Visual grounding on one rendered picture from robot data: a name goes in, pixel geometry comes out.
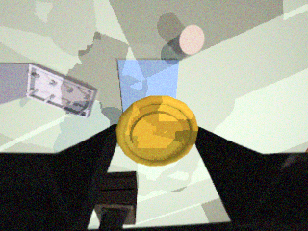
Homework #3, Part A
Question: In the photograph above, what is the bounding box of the yellow plate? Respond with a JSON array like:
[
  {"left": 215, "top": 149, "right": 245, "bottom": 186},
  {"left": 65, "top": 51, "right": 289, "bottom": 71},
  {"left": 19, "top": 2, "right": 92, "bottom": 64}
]
[{"left": 115, "top": 95, "right": 198, "bottom": 167}]

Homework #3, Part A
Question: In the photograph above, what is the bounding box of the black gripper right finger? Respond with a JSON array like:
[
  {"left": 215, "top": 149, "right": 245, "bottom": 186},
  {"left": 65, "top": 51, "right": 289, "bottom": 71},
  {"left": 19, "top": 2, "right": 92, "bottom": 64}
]
[{"left": 195, "top": 126, "right": 308, "bottom": 221}]

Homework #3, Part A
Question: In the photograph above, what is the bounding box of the light blue flat mat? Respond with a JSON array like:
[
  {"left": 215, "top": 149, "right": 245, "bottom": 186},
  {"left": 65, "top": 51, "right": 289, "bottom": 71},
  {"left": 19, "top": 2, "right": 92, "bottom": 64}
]
[{"left": 117, "top": 60, "right": 179, "bottom": 112}]

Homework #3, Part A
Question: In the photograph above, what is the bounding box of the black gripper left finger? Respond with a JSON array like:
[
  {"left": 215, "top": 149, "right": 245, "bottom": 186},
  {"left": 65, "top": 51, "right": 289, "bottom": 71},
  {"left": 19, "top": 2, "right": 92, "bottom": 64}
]
[{"left": 0, "top": 124, "right": 117, "bottom": 229}]

